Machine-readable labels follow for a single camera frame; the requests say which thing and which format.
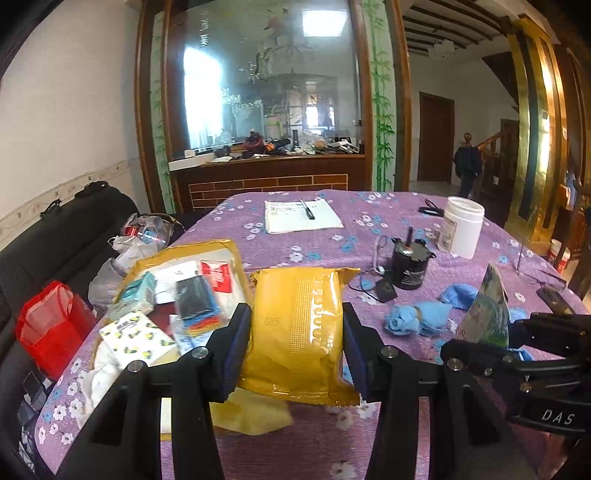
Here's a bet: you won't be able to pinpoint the brick-pattern wooden counter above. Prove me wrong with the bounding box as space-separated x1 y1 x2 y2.
168 154 366 213

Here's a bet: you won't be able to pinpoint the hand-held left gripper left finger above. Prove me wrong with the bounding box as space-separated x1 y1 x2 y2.
55 302 254 480

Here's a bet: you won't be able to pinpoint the brown wooden door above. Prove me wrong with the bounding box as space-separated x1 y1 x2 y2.
418 91 455 183

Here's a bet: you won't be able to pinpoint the black motor cable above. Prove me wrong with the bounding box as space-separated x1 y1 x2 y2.
346 274 384 305

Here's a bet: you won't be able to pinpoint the white plastic jar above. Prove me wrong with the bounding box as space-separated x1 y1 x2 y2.
436 196 485 260

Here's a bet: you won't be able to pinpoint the black pack of coloured cloths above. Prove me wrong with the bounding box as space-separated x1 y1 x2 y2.
174 276 229 340

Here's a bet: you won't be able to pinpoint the white card with black label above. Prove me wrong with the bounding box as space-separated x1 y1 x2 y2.
152 261 199 291

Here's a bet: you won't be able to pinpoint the white plastic bag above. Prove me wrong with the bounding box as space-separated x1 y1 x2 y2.
108 235 158 273

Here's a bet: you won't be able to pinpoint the yellow cardboard box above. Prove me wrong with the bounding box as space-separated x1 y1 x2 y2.
92 239 252 370

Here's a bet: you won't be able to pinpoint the white yellow-print tissue pack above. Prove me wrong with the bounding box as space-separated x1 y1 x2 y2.
98 311 178 365

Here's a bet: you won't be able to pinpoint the grey translucent plastic bag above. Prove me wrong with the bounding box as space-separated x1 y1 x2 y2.
88 257 127 308

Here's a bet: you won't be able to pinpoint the white motor cable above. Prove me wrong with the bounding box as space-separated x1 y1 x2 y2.
373 235 391 275

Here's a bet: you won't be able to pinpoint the dark wooden door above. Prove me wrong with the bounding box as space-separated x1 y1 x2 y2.
501 119 520 185

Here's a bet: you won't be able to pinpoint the bamboo-painted pillar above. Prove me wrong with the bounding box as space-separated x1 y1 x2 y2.
360 0 411 192
135 0 178 214

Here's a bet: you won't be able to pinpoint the white bucket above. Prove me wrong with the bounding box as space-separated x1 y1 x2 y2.
549 239 573 275

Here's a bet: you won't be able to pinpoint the large glass pane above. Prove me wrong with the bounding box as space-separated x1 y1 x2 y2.
166 0 362 160

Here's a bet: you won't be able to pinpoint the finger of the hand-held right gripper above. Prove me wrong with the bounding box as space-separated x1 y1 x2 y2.
508 313 591 356
441 339 532 384

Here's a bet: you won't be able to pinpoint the purple floral tablecloth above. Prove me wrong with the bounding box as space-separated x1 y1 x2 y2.
34 190 591 480

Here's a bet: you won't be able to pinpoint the white notebook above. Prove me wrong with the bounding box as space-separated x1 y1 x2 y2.
264 198 345 234

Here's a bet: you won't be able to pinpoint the white cloth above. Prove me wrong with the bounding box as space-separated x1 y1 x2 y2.
76 344 134 428

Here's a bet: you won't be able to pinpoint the black capacitor block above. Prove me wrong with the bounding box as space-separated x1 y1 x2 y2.
372 279 399 304

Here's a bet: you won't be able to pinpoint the gold pillar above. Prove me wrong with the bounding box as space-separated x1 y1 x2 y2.
503 16 571 243

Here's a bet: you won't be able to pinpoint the teal tissue pack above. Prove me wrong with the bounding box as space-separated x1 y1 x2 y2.
111 271 158 319

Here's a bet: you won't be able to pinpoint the black bag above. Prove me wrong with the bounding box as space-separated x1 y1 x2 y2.
39 181 139 232

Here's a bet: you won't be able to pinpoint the red wet wipe packet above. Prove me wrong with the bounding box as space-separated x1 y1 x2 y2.
200 259 234 294

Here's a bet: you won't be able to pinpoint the green printed packet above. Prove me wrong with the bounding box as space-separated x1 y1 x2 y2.
455 263 511 347

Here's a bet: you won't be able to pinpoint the yellow cloth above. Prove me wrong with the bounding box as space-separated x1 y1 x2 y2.
210 388 294 437

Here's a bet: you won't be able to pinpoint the thin-rimmed eyeglasses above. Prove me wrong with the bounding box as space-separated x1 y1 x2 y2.
515 235 566 289

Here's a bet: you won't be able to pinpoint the blue cloth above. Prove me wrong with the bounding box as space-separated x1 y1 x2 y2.
438 283 481 310
384 300 455 337

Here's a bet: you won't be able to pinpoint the black leather sofa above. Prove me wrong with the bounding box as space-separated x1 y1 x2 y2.
0 182 185 480

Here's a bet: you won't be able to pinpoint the black phone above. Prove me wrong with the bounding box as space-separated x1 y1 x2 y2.
536 287 573 308

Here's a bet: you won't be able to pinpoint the yellow wipes packet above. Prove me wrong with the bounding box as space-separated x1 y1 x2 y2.
236 267 361 407

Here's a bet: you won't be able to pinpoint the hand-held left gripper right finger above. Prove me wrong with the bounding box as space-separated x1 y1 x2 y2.
342 302 539 480

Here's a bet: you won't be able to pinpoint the clear bag of bottles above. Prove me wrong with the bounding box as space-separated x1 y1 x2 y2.
121 213 178 245

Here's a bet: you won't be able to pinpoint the wooden stair railing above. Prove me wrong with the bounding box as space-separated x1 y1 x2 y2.
478 129 504 155

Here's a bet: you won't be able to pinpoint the black electric motor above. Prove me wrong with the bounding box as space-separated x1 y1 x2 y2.
390 227 437 291

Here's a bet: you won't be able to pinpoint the red plastic bag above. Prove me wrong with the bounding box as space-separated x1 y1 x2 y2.
15 281 98 381

